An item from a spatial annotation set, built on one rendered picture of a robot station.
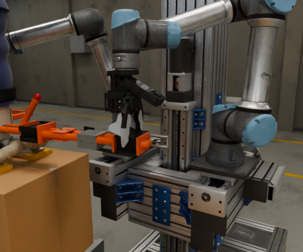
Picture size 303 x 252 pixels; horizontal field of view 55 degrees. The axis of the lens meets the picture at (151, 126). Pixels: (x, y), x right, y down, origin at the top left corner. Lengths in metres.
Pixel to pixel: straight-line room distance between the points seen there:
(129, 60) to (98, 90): 8.38
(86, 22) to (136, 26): 0.57
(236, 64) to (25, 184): 6.41
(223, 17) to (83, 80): 8.60
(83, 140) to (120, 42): 0.31
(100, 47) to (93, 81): 7.80
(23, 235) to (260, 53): 0.92
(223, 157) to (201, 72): 0.41
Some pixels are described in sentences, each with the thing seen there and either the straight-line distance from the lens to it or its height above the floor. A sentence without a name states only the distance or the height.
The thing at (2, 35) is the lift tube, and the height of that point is 1.51.
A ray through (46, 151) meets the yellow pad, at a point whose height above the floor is 1.08.
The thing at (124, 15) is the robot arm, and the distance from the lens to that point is 0.80.
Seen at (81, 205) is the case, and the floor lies 0.87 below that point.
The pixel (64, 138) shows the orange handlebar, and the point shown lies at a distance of 0.93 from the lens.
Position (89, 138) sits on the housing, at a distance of 0.88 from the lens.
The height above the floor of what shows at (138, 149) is 1.19.
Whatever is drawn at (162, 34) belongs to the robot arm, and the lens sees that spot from 0.82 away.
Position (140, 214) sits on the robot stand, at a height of 0.74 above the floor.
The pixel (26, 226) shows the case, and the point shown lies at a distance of 1.01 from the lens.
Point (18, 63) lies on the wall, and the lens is 12.01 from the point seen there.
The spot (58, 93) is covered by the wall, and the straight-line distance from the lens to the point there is 10.44.
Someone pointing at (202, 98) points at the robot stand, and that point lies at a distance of 1.34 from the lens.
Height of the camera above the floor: 1.42
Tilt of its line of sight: 12 degrees down
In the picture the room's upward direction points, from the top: straight up
